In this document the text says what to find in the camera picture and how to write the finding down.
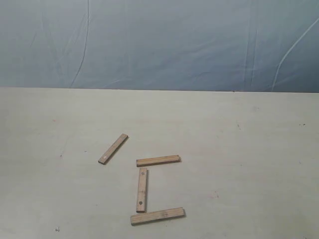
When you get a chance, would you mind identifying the diagonal thin wood strip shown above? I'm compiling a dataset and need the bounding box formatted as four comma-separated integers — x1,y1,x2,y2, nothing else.
98,133,129,165

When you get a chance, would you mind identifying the horizontal wooden stick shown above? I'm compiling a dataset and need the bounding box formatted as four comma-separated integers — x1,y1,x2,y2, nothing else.
136,155,181,167
130,207,185,226

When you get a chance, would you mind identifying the wood strip with two holes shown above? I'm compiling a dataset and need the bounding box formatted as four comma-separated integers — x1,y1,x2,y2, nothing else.
136,168,148,213

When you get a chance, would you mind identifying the blue-grey backdrop cloth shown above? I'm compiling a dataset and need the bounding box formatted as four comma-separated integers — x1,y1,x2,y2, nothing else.
0,0,319,93

